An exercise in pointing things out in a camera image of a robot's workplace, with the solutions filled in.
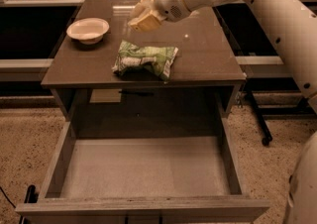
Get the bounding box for green jalapeno chip bag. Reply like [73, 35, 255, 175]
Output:
[112, 40, 178, 81]

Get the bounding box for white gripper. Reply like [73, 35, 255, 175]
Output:
[128, 0, 191, 32]

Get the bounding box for black chair leg with caster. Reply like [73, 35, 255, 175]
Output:
[246, 90, 272, 147]

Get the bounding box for open grey top drawer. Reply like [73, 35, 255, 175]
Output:
[16, 119, 269, 224]

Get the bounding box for black caster bottom left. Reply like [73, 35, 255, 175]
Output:
[19, 184, 37, 224]

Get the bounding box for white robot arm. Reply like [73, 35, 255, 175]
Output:
[129, 0, 317, 224]

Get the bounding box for grey cabinet with counter top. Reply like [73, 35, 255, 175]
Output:
[41, 0, 248, 140]

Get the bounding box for white paper bowl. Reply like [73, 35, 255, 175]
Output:
[66, 18, 110, 45]

